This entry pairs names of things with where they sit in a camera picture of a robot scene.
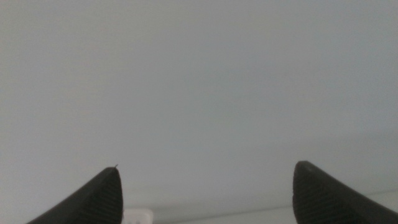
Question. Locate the white perforated plastic basket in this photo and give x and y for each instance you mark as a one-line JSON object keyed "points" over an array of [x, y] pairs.
{"points": [[138, 217]]}

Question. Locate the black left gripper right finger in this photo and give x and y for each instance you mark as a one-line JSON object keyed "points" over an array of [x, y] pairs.
{"points": [[326, 199]]}

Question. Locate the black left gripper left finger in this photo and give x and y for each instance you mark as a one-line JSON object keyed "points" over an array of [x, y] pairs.
{"points": [[93, 202]]}

